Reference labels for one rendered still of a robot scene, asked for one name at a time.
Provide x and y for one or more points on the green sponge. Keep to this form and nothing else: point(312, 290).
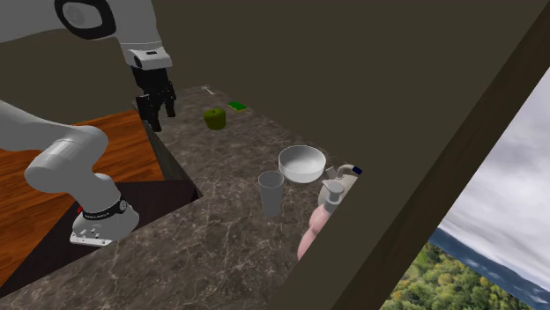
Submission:
point(237, 106)

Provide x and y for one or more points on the pink soap dispenser bottle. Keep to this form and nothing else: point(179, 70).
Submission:
point(316, 225)

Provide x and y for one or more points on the grey cup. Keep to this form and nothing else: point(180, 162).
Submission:
point(271, 195)

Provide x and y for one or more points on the dark robot stand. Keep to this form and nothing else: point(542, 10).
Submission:
point(163, 195)

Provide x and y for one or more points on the white bowl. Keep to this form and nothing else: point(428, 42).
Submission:
point(301, 165)

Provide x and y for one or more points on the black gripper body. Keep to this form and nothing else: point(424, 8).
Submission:
point(150, 81)

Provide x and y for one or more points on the green apple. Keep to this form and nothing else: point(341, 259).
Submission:
point(215, 119)

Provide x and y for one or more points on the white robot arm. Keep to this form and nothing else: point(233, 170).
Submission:
point(64, 159)

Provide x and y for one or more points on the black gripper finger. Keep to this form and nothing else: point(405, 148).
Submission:
point(151, 113)
point(170, 105)

